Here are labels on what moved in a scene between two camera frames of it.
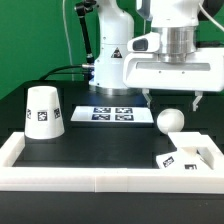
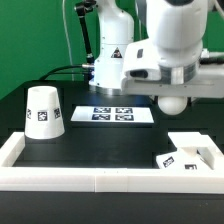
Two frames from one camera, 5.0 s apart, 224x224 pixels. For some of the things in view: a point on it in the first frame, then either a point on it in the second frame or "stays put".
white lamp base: x=194 y=151 stays put
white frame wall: x=128 y=180 stays put
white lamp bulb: x=170 y=120 -> x=172 y=105
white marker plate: x=113 y=114 stays put
